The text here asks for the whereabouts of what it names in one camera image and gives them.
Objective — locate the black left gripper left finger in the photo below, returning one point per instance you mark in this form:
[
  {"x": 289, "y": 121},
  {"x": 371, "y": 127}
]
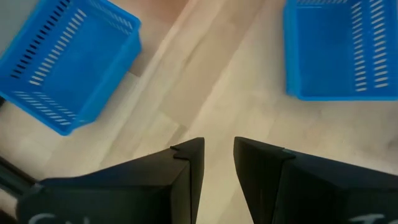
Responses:
[{"x": 124, "y": 196}]

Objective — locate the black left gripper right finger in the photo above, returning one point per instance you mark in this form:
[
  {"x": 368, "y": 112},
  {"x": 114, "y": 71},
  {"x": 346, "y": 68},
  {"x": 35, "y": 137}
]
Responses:
[{"x": 311, "y": 193}]

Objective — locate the blue plastic basket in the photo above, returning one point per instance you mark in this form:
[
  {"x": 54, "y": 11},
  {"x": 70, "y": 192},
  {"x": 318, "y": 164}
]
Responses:
[
  {"x": 81, "y": 62},
  {"x": 323, "y": 49}
]

